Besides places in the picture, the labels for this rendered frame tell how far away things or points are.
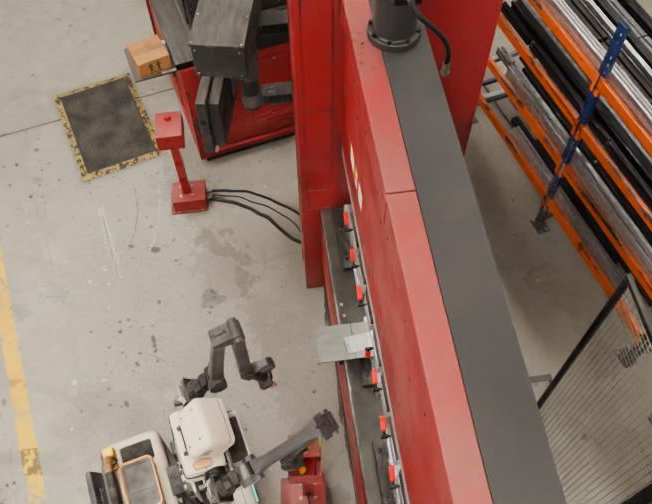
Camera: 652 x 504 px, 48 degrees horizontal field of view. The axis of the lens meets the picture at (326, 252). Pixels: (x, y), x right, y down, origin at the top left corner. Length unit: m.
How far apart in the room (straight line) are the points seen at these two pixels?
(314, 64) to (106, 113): 2.92
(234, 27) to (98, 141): 2.52
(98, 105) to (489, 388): 4.45
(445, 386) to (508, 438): 0.21
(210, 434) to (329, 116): 1.51
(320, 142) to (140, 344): 1.87
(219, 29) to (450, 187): 1.45
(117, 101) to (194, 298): 1.84
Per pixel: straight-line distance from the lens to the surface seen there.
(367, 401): 3.49
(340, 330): 3.48
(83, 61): 6.30
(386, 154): 2.39
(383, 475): 3.36
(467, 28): 3.20
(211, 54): 3.32
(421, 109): 2.53
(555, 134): 4.65
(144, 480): 3.44
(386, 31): 2.68
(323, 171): 3.72
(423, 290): 2.12
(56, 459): 4.58
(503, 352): 2.07
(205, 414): 2.97
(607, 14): 4.40
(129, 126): 5.70
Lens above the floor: 4.15
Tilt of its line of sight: 58 degrees down
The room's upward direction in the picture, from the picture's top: straight up
